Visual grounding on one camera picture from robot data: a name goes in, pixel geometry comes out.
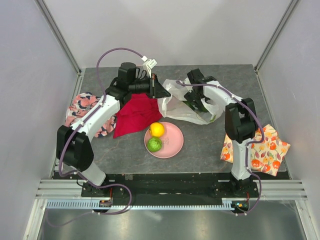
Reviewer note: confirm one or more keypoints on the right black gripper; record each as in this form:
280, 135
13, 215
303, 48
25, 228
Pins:
190, 97

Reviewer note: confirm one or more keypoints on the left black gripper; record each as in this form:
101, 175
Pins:
156, 90

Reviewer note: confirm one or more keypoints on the white plastic bag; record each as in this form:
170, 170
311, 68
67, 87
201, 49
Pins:
176, 106

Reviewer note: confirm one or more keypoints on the yellow fake lemon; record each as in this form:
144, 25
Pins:
157, 129

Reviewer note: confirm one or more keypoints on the light green fake fruit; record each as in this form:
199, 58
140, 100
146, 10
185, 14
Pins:
154, 144

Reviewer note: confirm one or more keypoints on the dark green fake avocado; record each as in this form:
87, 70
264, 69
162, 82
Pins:
203, 109

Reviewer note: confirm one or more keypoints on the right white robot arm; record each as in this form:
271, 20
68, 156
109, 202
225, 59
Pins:
240, 121

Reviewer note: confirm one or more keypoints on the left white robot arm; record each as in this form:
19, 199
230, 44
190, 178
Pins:
73, 146

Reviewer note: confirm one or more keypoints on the red cloth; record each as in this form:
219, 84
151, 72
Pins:
137, 114

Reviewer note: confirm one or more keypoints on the pink plate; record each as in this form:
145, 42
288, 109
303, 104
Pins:
172, 141

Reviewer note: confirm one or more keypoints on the pink navy floral cloth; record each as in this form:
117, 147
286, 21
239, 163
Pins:
80, 106

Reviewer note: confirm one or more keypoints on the orange floral cloth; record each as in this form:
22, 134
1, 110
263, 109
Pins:
265, 157

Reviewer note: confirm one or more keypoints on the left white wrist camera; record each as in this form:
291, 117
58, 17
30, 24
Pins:
148, 65

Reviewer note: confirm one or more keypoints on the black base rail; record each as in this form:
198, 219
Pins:
216, 185

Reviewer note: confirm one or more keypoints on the right aluminium frame post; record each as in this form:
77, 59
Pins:
276, 33

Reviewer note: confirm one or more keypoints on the aluminium frame post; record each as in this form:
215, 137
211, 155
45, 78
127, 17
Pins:
58, 34
276, 33

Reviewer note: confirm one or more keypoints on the white slotted cable duct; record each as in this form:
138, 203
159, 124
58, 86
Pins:
96, 204

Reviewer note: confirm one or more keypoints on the left aluminium frame post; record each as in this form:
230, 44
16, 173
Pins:
58, 34

